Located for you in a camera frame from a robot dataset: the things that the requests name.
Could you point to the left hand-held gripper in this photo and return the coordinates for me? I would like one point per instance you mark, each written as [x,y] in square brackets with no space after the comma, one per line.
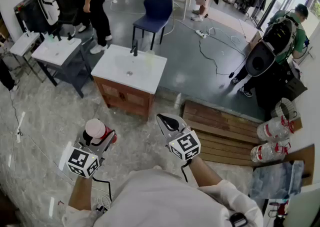
[80,162]

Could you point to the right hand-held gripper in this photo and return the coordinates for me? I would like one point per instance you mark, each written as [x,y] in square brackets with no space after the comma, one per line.
[185,146]

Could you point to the pink cup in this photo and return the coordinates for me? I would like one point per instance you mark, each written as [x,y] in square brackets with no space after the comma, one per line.
[95,127]

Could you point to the person's left forearm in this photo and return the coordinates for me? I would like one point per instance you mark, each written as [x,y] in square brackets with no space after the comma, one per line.
[80,193]

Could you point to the person's right forearm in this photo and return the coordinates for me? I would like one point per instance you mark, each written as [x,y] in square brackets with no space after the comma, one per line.
[203,173]

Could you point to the wooden slatted platform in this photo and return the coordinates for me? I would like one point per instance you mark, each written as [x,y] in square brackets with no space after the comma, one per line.
[220,131]

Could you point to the person's white shirt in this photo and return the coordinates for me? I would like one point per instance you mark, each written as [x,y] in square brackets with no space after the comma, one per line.
[162,201]

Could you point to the black power adapter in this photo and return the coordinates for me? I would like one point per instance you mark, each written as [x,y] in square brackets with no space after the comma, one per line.
[231,74]

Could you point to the white sink wooden cabinet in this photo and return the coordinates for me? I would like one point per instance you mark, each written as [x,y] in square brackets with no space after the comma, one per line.
[130,63]

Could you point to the tall black faucet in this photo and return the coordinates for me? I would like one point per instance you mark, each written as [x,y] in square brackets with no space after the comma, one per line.
[135,47]

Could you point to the large clear water bottle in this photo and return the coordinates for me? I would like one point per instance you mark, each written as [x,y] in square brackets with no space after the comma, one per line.
[267,151]
[272,129]

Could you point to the white sink grey stand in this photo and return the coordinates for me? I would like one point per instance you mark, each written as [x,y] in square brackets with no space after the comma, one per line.
[57,51]

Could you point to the white power strip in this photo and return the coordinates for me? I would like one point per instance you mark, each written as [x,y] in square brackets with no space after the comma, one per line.
[200,34]

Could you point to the white pleated cylinder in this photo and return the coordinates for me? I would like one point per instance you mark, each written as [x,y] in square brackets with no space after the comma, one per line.
[277,111]

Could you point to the small black faucet fixture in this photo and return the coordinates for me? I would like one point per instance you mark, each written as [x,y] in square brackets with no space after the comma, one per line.
[69,36]

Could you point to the black cabinet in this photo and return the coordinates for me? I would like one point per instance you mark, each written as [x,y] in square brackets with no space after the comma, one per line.
[275,91]

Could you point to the clear plastic bag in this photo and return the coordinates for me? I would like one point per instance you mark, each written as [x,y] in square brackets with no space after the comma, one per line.
[275,181]

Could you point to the cardboard box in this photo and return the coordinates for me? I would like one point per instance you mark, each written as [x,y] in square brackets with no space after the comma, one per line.
[255,41]

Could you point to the small white sink metal legs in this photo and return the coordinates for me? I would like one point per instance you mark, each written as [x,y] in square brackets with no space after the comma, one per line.
[23,44]

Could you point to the beige floor mat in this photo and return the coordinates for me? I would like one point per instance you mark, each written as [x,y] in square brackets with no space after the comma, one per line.
[230,21]

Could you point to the blue chair black legs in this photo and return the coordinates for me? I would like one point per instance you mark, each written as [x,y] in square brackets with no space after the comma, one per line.
[157,8]

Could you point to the black office chair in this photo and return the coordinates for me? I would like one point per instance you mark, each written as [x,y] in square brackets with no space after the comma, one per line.
[65,8]

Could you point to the brown board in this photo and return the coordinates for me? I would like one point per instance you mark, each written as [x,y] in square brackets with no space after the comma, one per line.
[308,161]

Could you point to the dark hanging jacket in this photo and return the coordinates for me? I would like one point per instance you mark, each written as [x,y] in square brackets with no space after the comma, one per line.
[257,1]

